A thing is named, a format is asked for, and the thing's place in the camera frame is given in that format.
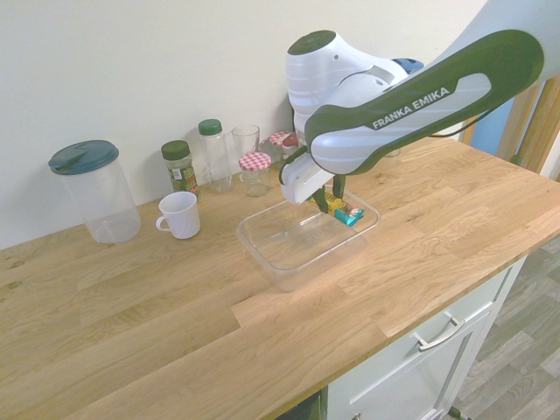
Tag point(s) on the glass jar red checked lid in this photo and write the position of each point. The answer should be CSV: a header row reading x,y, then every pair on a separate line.
x,y
255,175
282,142

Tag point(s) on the spice jar with dark lid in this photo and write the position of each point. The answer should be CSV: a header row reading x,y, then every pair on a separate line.
x,y
181,170

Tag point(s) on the silver cabinet knob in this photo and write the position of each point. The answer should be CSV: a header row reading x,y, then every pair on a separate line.
x,y
356,416

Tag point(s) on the clear bottle with green lid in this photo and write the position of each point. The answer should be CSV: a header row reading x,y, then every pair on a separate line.
x,y
215,157

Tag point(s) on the white ceramic mug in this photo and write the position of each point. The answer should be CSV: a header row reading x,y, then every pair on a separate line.
x,y
181,216

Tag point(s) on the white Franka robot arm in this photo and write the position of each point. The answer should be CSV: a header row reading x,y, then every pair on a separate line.
x,y
394,122

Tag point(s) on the tall clear glass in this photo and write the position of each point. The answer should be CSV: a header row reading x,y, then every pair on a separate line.
x,y
246,140

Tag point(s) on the clear pitcher with teal lid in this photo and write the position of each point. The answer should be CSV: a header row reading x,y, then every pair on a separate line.
x,y
98,192

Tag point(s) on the white kitchen cabinet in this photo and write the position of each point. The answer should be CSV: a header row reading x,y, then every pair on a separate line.
x,y
415,376

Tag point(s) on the teal yellow protein bar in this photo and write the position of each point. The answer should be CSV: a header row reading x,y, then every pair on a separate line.
x,y
350,214

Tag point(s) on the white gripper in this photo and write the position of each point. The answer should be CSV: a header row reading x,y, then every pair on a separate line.
x,y
302,184

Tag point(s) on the wooden door frame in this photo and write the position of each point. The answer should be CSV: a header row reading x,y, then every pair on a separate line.
x,y
538,131

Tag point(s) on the clear plastic food container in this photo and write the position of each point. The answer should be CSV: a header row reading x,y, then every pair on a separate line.
x,y
306,251

